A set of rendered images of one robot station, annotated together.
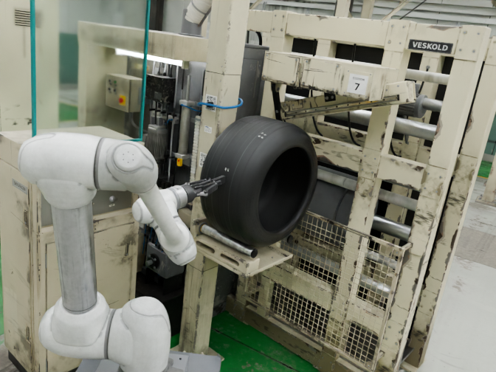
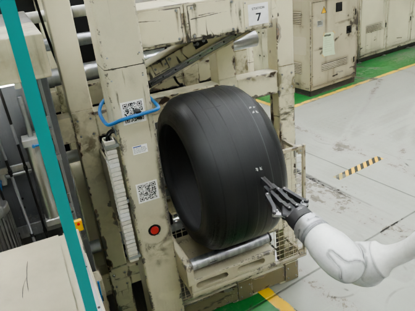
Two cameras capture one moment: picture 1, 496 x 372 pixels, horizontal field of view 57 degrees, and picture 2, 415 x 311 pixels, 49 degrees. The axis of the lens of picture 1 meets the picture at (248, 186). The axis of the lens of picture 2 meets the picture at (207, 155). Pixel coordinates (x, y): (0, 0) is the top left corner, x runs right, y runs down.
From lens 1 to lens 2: 190 cm
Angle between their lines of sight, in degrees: 56
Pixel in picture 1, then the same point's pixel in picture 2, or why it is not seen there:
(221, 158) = (241, 162)
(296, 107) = (160, 70)
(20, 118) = not seen: outside the picture
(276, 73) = (151, 37)
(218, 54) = (126, 37)
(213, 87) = (131, 88)
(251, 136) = (246, 117)
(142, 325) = not seen: outside the picture
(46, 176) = not seen: outside the picture
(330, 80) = (226, 20)
